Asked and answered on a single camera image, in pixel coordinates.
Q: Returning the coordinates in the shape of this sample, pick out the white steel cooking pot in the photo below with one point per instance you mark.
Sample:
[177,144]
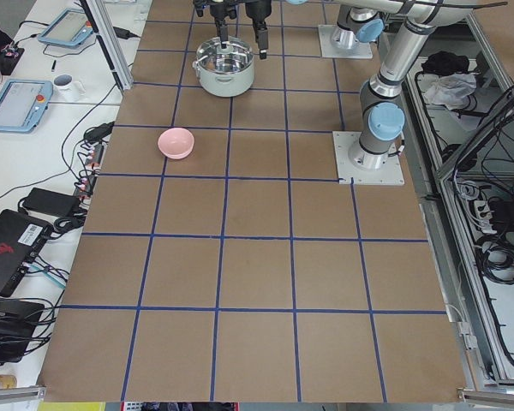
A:
[225,70]

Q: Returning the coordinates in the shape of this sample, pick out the near blue teach pendant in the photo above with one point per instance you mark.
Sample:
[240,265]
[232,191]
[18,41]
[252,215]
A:
[23,103]

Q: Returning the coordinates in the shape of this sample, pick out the white crumpled cloth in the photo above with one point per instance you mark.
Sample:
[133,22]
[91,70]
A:
[452,91]

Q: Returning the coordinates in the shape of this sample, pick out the power strip red switches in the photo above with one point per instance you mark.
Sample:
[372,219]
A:
[91,156]

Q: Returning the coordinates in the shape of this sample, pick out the pink bowl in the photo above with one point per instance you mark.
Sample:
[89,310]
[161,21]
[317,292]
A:
[176,143]

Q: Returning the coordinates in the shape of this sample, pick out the far blue teach pendant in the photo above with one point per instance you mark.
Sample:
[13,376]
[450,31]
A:
[70,29]

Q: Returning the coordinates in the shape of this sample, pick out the aluminium frame post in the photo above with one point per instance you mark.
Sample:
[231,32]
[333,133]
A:
[97,15]

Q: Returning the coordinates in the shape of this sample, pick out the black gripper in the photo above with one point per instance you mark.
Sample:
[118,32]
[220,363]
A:
[217,11]

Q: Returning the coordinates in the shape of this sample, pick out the black cloth bundle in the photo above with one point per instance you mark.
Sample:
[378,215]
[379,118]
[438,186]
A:
[445,63]

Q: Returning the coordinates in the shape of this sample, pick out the black power brick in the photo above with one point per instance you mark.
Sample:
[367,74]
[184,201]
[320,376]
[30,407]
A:
[50,203]

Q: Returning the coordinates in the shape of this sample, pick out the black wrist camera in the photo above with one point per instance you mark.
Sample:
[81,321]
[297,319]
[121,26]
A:
[199,7]

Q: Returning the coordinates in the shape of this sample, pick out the blue teach pendant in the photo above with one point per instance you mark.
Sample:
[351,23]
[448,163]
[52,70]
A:
[70,29]
[23,103]

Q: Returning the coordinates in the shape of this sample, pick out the white mug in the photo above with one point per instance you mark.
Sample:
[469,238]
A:
[70,89]

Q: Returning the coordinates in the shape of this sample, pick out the black power adapter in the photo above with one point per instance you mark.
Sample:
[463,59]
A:
[122,33]

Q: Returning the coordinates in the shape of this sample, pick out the black laptop red logo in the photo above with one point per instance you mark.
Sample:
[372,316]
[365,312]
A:
[22,237]

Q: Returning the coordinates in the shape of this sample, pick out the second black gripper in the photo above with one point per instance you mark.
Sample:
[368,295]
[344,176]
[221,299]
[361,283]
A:
[239,9]

